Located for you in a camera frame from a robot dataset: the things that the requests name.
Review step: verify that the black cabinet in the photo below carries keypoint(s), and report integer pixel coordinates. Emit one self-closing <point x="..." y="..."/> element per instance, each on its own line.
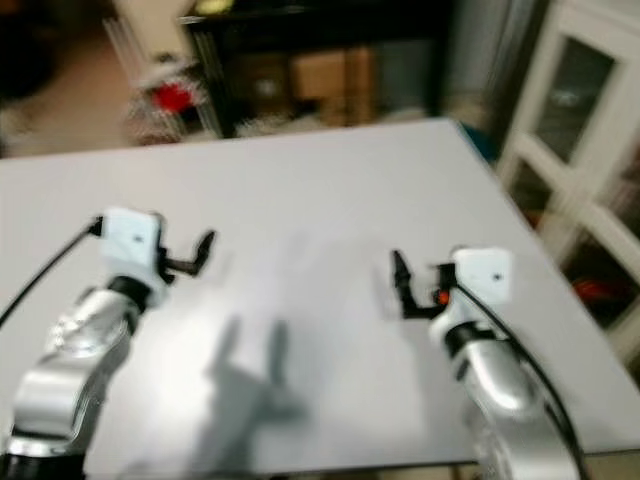
<point x="410" y="70"/>

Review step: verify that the white glass door cabinet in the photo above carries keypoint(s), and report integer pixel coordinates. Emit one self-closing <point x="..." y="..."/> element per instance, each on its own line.
<point x="575" y="150"/>

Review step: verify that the brown cardboard box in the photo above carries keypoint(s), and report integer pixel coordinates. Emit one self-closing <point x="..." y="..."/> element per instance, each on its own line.
<point x="325" y="85"/>

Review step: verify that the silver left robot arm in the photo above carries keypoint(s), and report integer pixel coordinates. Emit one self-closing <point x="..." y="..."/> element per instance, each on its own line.
<point x="65" y="375"/>

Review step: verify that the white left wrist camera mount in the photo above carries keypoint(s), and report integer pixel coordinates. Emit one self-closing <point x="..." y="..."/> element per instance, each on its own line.
<point x="132" y="238"/>

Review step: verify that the grey curtain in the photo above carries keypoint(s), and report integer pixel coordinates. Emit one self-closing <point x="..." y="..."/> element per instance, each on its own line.
<point x="485" y="50"/>

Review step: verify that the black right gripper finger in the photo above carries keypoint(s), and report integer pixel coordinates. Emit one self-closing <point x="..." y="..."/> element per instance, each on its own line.
<point x="402" y="272"/>
<point x="443" y="270"/>

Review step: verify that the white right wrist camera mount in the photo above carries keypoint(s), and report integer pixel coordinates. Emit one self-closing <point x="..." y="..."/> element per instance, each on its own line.
<point x="482" y="275"/>

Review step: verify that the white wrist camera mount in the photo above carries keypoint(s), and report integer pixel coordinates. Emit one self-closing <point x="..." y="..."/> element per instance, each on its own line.
<point x="132" y="238"/>
<point x="482" y="275"/>

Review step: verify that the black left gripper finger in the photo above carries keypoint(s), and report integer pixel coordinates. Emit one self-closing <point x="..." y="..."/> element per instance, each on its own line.
<point x="206" y="246"/>

